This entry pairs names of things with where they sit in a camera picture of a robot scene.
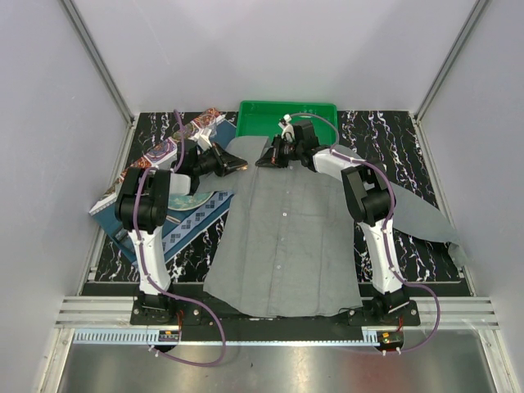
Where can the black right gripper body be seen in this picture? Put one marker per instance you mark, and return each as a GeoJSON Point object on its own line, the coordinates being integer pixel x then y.
{"type": "Point", "coordinates": [286, 151]}

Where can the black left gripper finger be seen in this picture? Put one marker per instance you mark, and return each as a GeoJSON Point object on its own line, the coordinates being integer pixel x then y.
{"type": "Point", "coordinates": [226, 158]}
{"type": "Point", "coordinates": [231, 169]}

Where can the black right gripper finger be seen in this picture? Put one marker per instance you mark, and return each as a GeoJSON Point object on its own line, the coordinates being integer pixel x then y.
{"type": "Point", "coordinates": [266, 162]}
{"type": "Point", "coordinates": [270, 154]}

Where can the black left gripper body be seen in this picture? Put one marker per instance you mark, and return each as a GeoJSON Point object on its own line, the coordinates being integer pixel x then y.
{"type": "Point", "coordinates": [209, 163]}

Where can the grey button shirt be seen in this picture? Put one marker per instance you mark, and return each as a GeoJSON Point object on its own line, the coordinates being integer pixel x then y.
{"type": "Point", "coordinates": [288, 242]}

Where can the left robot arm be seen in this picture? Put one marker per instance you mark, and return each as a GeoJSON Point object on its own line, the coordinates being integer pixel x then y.
{"type": "Point", "coordinates": [142, 207]}

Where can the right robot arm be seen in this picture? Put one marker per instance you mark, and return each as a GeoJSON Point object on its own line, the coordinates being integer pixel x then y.
{"type": "Point", "coordinates": [370, 201]}

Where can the colourful patterned table runner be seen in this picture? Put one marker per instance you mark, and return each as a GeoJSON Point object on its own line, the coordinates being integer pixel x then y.
{"type": "Point", "coordinates": [157, 135]}

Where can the teal patterned plate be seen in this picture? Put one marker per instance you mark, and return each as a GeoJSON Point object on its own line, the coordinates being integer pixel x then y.
{"type": "Point", "coordinates": [188, 202]}

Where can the blue patterned placemat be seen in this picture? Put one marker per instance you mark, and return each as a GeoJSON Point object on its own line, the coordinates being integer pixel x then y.
{"type": "Point", "coordinates": [187, 215]}

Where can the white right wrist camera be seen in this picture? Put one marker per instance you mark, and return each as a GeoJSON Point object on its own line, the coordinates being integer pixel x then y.
{"type": "Point", "coordinates": [287, 134]}

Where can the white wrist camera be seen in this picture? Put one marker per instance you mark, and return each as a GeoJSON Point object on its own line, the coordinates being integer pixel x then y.
{"type": "Point", "coordinates": [202, 138]}
{"type": "Point", "coordinates": [287, 134]}

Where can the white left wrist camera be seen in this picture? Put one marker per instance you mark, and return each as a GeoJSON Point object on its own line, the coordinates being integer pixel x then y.
{"type": "Point", "coordinates": [202, 138]}

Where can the left frame post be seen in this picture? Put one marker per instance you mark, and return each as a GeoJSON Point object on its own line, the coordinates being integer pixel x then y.
{"type": "Point", "coordinates": [74, 17]}

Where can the frame post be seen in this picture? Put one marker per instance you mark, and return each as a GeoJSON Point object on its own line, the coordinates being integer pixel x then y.
{"type": "Point", "coordinates": [474, 16]}
{"type": "Point", "coordinates": [74, 17]}

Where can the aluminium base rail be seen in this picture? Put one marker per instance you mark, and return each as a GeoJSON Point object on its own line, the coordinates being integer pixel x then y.
{"type": "Point", "coordinates": [116, 314]}

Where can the right frame post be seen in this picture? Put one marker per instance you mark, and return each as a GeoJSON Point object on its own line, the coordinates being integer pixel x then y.
{"type": "Point", "coordinates": [474, 16]}

